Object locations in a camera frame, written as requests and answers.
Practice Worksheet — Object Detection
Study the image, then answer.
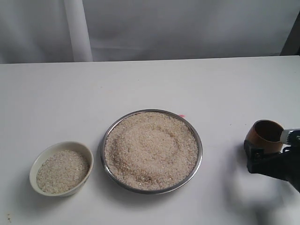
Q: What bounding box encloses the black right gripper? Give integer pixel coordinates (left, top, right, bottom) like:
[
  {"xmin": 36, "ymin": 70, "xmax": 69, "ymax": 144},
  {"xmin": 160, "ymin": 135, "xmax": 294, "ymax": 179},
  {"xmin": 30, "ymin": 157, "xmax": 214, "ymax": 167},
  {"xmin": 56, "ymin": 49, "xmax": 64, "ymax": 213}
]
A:
[{"xmin": 243, "ymin": 128, "xmax": 300, "ymax": 192}]

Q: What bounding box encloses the rice in white bowl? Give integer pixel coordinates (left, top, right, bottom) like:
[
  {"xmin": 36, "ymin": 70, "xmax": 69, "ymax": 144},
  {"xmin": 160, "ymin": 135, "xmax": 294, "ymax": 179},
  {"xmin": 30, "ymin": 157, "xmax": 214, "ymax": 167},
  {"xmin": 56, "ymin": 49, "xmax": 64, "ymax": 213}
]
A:
[{"xmin": 37, "ymin": 150, "xmax": 90, "ymax": 194}]

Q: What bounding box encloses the brown wooden cup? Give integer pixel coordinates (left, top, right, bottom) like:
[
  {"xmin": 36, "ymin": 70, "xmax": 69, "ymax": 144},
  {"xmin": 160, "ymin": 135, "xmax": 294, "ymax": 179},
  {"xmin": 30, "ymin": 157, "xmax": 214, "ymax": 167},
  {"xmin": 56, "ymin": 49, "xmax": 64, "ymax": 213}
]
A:
[{"xmin": 245, "ymin": 120, "xmax": 284, "ymax": 154}]

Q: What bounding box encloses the white ceramic bowl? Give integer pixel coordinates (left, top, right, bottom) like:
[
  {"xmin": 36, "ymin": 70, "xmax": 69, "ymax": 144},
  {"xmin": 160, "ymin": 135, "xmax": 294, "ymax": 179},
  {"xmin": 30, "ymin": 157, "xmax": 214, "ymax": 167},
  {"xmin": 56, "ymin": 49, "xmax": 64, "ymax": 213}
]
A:
[{"xmin": 29, "ymin": 141, "xmax": 94, "ymax": 197}]

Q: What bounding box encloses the rice in steel tray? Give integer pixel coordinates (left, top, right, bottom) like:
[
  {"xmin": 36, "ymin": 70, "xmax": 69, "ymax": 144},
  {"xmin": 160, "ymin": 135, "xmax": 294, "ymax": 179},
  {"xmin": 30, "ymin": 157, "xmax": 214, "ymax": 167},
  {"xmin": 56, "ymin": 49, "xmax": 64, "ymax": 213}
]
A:
[{"xmin": 105, "ymin": 112, "xmax": 198, "ymax": 191}]

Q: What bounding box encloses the round steel tray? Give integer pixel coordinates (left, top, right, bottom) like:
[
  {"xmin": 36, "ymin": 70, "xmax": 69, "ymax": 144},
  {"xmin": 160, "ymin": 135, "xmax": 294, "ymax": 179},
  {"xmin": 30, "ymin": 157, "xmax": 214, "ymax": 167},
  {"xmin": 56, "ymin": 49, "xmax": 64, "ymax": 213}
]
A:
[{"xmin": 97, "ymin": 109, "xmax": 203, "ymax": 195}]

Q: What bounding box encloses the dark frame post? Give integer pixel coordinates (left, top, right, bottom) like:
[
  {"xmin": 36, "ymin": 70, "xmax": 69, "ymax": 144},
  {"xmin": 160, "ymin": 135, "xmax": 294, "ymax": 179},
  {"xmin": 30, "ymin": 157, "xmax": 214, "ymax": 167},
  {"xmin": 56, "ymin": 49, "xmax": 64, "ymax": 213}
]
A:
[{"xmin": 280, "ymin": 14, "xmax": 300, "ymax": 56}]

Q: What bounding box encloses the white backdrop curtain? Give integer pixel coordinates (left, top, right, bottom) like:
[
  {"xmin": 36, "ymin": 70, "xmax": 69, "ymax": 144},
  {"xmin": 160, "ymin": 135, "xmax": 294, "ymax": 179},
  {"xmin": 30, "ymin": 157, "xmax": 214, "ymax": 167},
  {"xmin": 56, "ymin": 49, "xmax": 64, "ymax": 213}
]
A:
[{"xmin": 0, "ymin": 0, "xmax": 300, "ymax": 63}]

